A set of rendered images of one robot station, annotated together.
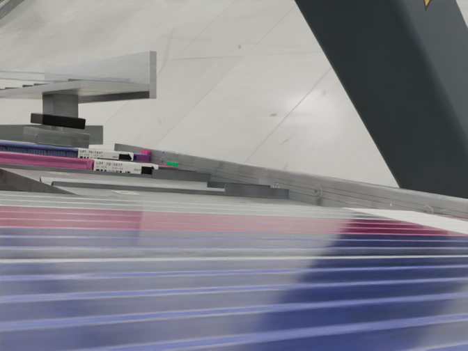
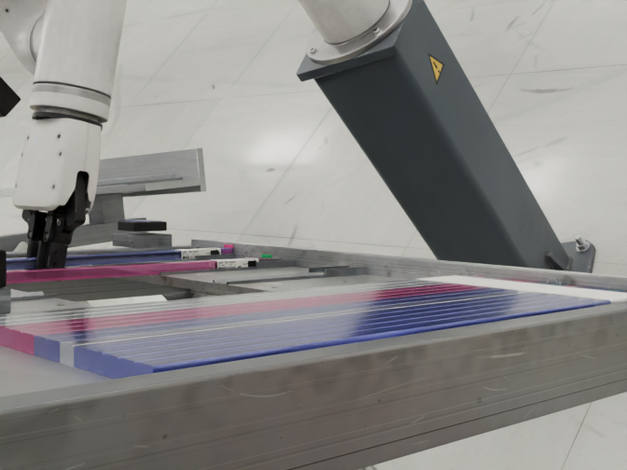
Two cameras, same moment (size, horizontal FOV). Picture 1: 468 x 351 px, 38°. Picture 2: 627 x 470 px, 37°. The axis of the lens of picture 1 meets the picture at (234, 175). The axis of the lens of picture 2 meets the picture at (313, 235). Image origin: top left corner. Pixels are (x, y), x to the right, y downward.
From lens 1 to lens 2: 0.50 m
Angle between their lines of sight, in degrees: 8
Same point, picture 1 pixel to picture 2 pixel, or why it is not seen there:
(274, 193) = (355, 271)
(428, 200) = (463, 267)
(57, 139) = (147, 242)
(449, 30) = (459, 98)
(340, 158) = (355, 214)
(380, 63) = (400, 134)
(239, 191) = (333, 273)
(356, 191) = (415, 265)
